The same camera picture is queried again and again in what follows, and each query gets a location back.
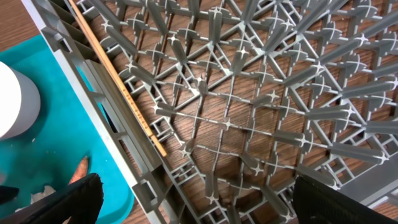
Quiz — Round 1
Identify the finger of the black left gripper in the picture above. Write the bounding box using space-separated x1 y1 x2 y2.
0 185 19 205

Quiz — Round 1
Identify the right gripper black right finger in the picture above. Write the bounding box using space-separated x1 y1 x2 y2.
293 175 395 224

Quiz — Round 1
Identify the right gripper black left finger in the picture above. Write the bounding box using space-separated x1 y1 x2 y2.
1 173 104 224

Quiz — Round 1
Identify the small white tissue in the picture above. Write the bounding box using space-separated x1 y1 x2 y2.
30 185 56 205

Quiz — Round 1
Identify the grey dishwasher rack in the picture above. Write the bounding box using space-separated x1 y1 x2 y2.
24 0 397 223

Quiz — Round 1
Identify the orange carrot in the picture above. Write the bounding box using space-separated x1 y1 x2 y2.
69 156 89 184

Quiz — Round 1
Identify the teal plastic tray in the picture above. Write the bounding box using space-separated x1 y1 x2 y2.
1 35 134 223

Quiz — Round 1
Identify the white paper cup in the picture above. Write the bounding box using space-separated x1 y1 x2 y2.
1 62 41 140

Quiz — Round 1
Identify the wooden chopstick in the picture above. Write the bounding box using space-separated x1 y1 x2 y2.
68 0 167 157

